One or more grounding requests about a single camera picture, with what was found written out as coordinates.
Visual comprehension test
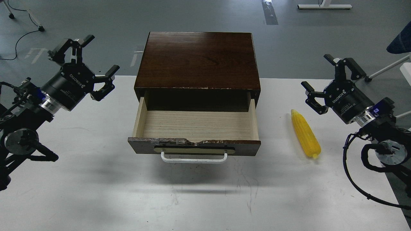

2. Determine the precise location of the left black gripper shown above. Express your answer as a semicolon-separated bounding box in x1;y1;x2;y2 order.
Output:
40;35;120;112

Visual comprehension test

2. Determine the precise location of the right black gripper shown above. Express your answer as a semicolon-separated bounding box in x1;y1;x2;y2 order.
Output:
301;54;375;125

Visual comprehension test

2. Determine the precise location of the yellow corn cob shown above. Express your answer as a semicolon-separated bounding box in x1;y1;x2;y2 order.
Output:
291;109;321;159

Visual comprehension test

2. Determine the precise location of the light wood drawer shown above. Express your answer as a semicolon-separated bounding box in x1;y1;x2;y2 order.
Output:
128;89;261;156

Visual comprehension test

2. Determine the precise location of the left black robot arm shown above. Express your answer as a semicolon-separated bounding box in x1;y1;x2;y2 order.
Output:
0;35;119;190

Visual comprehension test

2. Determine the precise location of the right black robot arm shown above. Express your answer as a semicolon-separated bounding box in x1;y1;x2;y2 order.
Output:
301;54;410;196

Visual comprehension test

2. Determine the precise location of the white chair base leg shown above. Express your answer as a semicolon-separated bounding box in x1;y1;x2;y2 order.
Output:
364;53;411;83

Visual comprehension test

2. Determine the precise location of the white stand leg with caster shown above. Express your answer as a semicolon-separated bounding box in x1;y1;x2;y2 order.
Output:
3;0;45;32

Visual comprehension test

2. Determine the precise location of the white table foot bar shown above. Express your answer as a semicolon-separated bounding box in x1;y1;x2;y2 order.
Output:
297;0;353;9

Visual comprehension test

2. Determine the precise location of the dark wooden cabinet box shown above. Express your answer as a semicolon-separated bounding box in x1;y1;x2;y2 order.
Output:
134;32;261;112

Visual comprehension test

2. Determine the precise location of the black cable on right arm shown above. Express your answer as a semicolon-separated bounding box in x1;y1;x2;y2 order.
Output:
342;132;411;210

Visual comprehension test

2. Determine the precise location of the black floor cable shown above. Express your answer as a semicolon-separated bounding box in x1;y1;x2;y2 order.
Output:
0;0;45;61

